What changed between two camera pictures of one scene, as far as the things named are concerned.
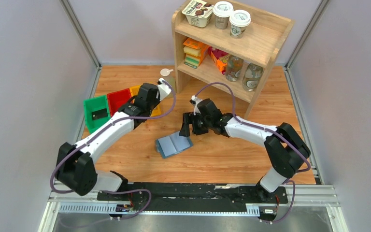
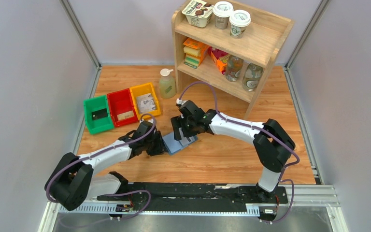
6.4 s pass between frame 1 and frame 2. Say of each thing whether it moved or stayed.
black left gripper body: moved
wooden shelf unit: stayed
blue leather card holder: moved
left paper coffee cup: stayed
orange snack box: stayed
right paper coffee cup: stayed
